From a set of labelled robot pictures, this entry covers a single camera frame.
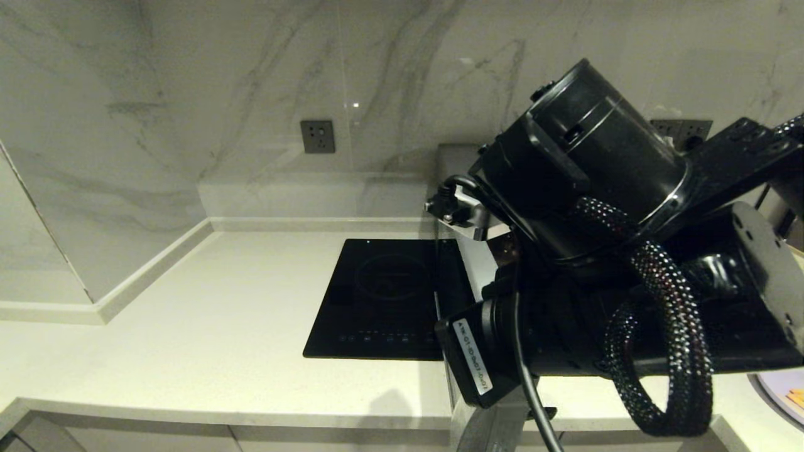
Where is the lilac round plate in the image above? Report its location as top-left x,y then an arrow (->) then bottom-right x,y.
751,369 -> 804,429

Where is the microwave door with dark glass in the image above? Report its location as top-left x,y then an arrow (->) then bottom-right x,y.
433,237 -> 557,452

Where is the black box with white label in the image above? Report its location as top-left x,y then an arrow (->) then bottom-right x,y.
435,300 -> 525,410

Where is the black induction cooktop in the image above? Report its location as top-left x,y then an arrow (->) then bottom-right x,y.
302,239 -> 475,362

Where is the grey double wall socket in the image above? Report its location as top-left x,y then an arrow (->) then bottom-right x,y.
650,119 -> 714,150

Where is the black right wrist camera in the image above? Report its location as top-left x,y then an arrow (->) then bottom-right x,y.
477,58 -> 692,261

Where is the thin black camera cable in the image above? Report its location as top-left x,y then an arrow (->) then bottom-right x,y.
510,276 -> 564,452

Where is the silver bracket with connector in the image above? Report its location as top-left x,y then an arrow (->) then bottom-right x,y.
425,182 -> 492,243

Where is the grey single wall socket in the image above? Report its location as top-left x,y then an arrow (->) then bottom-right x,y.
300,120 -> 335,155

